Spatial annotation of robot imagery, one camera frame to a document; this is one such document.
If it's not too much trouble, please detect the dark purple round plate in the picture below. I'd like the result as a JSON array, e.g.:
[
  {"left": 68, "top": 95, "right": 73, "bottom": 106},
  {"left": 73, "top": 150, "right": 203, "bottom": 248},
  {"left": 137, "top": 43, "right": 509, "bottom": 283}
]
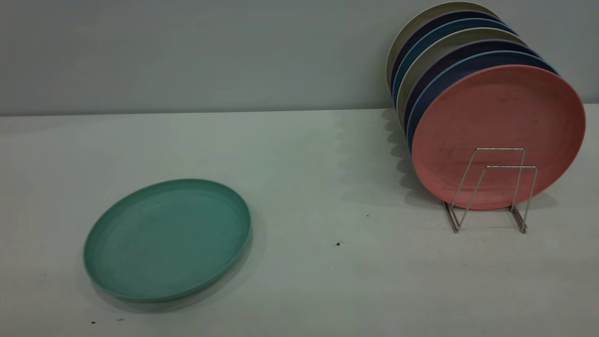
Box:
[{"left": 403, "top": 40, "right": 541, "bottom": 129}]

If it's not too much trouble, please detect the metal wire plate rack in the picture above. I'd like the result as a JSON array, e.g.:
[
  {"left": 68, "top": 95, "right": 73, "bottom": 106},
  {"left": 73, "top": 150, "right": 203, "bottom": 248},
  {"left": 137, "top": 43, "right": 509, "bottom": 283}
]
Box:
[{"left": 442, "top": 147, "right": 539, "bottom": 234}]

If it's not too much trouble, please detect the teal blue round plate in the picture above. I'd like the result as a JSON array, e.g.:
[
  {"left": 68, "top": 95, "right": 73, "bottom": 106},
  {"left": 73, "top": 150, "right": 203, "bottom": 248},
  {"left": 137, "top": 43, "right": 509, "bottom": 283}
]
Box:
[{"left": 392, "top": 18, "right": 517, "bottom": 106}]

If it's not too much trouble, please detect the green round plate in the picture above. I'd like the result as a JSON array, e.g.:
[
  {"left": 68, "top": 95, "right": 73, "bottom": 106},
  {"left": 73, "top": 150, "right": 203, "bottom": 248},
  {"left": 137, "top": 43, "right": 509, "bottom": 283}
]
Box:
[{"left": 83, "top": 178, "right": 252, "bottom": 302}]

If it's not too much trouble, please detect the cream beige round plate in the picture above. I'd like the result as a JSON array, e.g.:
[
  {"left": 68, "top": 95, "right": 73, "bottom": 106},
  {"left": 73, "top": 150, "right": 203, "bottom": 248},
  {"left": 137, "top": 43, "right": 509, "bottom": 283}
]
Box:
[{"left": 386, "top": 1, "right": 501, "bottom": 87}]

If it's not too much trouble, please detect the olive beige round plate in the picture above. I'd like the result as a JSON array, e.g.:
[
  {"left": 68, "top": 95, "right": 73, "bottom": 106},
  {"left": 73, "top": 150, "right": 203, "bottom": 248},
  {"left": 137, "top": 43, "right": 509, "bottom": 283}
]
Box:
[{"left": 397, "top": 27, "right": 528, "bottom": 128}]

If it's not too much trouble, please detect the dark navy round plate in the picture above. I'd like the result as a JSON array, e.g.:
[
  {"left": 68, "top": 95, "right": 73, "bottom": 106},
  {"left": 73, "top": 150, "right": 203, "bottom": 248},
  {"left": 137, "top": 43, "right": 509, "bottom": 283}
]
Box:
[{"left": 390, "top": 10, "right": 504, "bottom": 89}]

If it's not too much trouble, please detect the pink round plate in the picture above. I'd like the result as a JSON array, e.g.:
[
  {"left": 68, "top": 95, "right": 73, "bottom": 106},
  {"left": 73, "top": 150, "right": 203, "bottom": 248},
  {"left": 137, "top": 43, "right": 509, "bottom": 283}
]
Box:
[{"left": 411, "top": 65, "right": 586, "bottom": 210}]

